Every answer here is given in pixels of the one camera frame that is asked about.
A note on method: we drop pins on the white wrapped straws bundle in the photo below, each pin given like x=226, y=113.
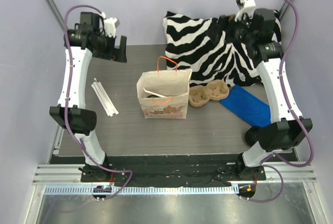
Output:
x=104, y=99

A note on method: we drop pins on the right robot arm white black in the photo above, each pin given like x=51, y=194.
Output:
x=288, y=127

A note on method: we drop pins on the stack of black lids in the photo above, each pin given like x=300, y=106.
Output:
x=251, y=135

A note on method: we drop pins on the aluminium front rail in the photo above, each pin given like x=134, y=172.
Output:
x=107, y=190

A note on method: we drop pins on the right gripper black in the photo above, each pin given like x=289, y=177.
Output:
x=226, y=30

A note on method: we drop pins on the blue cloth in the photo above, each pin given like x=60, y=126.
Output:
x=247, y=107

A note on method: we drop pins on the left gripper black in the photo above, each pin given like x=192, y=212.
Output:
x=114, y=48

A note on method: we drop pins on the zebra print pillow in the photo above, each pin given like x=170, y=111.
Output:
x=193, y=44

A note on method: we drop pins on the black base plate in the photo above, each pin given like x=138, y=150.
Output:
x=173, y=171

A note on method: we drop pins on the cardboard cup carrier tray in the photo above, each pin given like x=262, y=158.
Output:
x=214, y=90

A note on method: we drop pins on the kraft paper gift bag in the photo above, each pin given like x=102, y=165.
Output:
x=173, y=83

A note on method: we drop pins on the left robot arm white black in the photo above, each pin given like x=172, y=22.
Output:
x=70, y=112

